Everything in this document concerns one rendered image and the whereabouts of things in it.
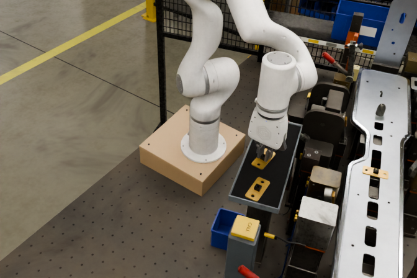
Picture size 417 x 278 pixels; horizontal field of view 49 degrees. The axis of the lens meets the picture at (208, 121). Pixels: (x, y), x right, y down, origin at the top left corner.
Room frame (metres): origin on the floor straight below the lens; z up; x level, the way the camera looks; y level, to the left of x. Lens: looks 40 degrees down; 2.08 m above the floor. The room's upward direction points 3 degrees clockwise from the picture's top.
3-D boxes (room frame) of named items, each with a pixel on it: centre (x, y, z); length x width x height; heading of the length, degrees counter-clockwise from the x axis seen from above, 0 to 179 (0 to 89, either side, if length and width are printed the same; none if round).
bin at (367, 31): (1.97, -0.73, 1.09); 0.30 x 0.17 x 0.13; 72
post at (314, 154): (1.05, -0.34, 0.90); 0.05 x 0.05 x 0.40; 73
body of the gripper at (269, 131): (0.96, -0.17, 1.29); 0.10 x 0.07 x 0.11; 57
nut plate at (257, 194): (0.84, -0.14, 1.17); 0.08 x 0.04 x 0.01; 151
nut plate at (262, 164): (0.96, -0.17, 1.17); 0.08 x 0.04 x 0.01; 147
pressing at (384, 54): (1.78, -0.79, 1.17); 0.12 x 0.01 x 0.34; 73
